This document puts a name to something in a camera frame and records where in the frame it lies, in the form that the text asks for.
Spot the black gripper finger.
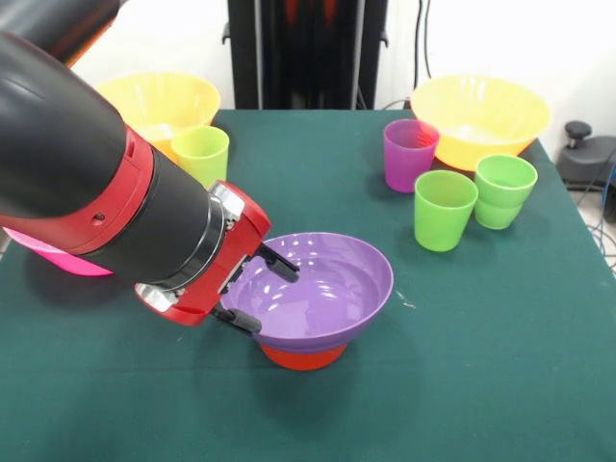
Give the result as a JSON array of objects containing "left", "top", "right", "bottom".
[
  {"left": 210, "top": 305, "right": 264, "bottom": 337},
  {"left": 258, "top": 242, "right": 301, "bottom": 284}
]

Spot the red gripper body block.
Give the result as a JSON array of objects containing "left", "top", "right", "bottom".
[{"left": 134, "top": 180, "right": 273, "bottom": 328}]

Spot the purple plastic bowl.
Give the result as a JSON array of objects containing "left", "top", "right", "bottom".
[{"left": 218, "top": 232, "right": 395, "bottom": 356}]

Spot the small red plastic bowl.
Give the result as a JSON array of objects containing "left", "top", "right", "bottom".
[{"left": 259, "top": 341, "right": 347, "bottom": 372}]

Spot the green plastic cup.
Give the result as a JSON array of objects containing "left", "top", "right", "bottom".
[
  {"left": 474, "top": 153, "right": 539, "bottom": 231},
  {"left": 170, "top": 125, "right": 231, "bottom": 190},
  {"left": 414, "top": 169, "right": 479, "bottom": 252}
]

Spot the large orange plastic bowl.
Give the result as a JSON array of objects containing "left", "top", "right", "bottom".
[
  {"left": 93, "top": 71, "right": 222, "bottom": 165},
  {"left": 410, "top": 73, "right": 553, "bottom": 172}
]

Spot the dark green table cloth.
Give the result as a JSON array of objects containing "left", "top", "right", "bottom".
[{"left": 0, "top": 109, "right": 616, "bottom": 462}]

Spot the large pink plastic bowl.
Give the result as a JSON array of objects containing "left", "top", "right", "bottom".
[{"left": 2, "top": 225, "right": 116, "bottom": 278}]

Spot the purple plastic cup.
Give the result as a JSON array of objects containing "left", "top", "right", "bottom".
[{"left": 383, "top": 118, "right": 441, "bottom": 194}]

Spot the black knobbed stand base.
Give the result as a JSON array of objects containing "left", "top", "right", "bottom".
[{"left": 557, "top": 119, "right": 616, "bottom": 192}]

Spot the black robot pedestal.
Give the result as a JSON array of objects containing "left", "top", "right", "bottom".
[{"left": 221, "top": 0, "right": 389, "bottom": 111}]

